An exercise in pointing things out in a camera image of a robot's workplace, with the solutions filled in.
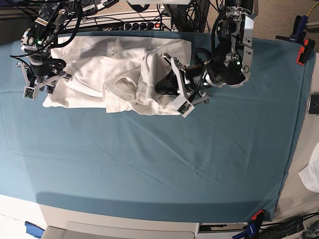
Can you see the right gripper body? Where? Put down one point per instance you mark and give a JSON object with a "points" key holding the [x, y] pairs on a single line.
{"points": [[49, 81]]}

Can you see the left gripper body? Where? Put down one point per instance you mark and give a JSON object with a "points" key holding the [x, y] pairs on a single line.
{"points": [[203, 98]]}

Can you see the white T-shirt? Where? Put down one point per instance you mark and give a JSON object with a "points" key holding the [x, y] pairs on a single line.
{"points": [[117, 73]]}

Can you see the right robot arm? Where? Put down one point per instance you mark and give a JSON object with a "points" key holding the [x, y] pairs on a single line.
{"points": [[39, 68]]}

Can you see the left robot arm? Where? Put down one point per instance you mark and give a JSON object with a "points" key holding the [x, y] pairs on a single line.
{"points": [[229, 61]]}

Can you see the teal table cloth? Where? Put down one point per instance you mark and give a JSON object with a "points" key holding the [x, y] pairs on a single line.
{"points": [[223, 163]]}

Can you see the grey foot pedal box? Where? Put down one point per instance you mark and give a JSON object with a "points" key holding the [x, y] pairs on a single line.
{"points": [[88, 6]]}

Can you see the silver device right edge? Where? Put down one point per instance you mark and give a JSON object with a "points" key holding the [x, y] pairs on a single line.
{"points": [[313, 107]]}

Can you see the blue black clamp top right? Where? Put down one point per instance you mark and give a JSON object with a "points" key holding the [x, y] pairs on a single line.
{"points": [[298, 33]]}

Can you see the orange black clamp top right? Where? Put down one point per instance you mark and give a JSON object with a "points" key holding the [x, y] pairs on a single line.
{"points": [[305, 51]]}

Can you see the blue cloth bottom left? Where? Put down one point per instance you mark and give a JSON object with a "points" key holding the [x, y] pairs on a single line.
{"points": [[34, 230]]}

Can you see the grey plastic bin bottom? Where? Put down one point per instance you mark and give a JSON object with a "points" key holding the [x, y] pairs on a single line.
{"points": [[86, 231]]}

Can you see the white cloth right edge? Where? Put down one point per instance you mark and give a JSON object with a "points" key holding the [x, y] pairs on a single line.
{"points": [[310, 174]]}

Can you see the orange blue clamp bottom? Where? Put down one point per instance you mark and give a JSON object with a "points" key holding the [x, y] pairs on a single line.
{"points": [[253, 227]]}

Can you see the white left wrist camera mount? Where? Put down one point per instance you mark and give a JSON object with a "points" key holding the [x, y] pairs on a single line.
{"points": [[181, 102]]}

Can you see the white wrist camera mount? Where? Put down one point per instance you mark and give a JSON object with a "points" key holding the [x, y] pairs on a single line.
{"points": [[181, 102], [35, 84]]}

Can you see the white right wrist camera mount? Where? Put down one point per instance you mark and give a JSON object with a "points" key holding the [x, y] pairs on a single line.
{"points": [[35, 84]]}

